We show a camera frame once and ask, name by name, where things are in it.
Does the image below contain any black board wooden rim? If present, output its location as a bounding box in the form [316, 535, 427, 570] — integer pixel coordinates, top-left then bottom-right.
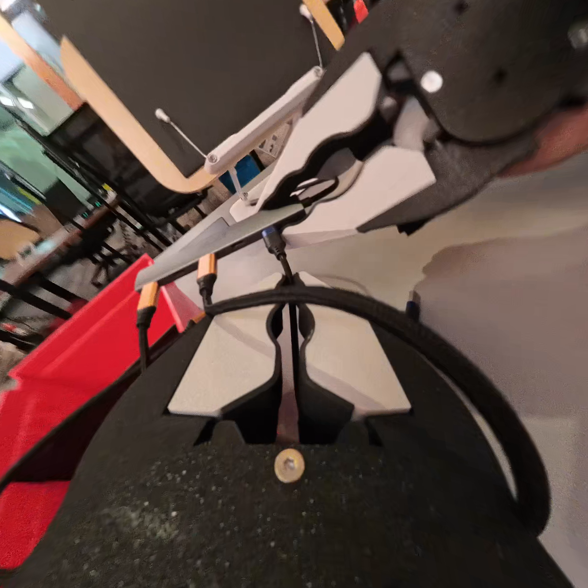
[0, 0, 346, 194]

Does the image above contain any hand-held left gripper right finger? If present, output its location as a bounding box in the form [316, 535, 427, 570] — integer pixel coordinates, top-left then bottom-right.
[298, 271, 413, 445]

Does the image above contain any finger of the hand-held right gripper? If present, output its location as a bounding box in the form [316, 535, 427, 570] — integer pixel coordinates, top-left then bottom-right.
[254, 51, 384, 211]
[281, 146, 438, 250]

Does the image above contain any grey desk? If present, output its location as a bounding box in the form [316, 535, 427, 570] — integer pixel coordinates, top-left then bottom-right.
[175, 152, 588, 588]

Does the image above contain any black cable orange plug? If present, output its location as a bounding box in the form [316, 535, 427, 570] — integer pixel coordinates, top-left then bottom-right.
[136, 280, 160, 374]
[197, 253, 549, 537]

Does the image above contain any red storage bin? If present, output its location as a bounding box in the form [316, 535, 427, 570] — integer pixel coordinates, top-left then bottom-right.
[0, 253, 205, 571]

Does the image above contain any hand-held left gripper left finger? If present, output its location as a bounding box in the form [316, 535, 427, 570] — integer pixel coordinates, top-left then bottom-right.
[167, 272, 285, 445]

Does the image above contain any person's right hand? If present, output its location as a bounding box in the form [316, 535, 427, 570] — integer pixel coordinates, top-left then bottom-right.
[498, 105, 588, 180]

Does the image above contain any blue floor box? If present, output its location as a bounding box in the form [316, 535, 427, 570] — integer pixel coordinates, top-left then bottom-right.
[220, 155, 263, 194]

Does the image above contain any grey USB hub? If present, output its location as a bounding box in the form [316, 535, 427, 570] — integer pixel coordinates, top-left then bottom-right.
[134, 177, 343, 293]

